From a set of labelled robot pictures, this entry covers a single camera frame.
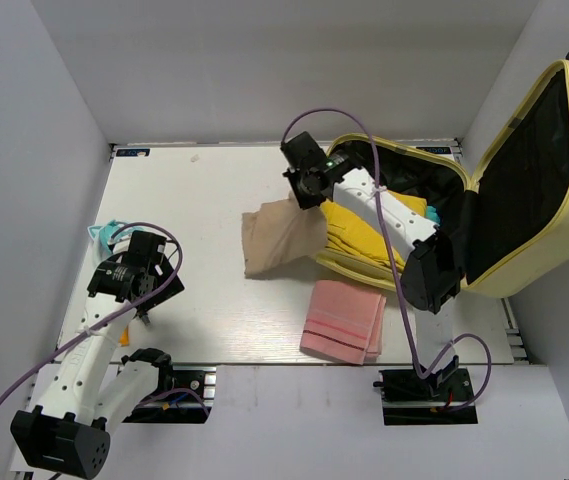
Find beige garment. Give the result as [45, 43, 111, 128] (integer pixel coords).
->
[241, 198, 328, 278]

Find yellow garment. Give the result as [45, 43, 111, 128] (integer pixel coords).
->
[320, 191, 428, 271]

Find teal garment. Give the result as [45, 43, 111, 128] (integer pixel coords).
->
[424, 205, 441, 225]

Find pink striped towel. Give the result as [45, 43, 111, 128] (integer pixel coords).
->
[300, 280, 386, 365]

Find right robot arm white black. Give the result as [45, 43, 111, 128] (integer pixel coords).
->
[280, 132, 461, 316]

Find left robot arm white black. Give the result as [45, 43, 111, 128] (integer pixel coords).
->
[10, 230, 184, 479]

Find teal cat-ear headphones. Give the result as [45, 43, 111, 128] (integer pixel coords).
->
[87, 220, 131, 253]

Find orange tube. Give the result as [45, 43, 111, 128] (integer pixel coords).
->
[119, 327, 130, 347]

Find pale yellow suitcase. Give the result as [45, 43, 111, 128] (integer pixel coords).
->
[329, 60, 569, 310]

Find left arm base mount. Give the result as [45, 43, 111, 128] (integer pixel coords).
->
[123, 366, 216, 425]

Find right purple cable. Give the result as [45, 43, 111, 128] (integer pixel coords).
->
[282, 107, 493, 414]

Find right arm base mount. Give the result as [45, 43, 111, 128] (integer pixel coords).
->
[373, 368, 478, 426]

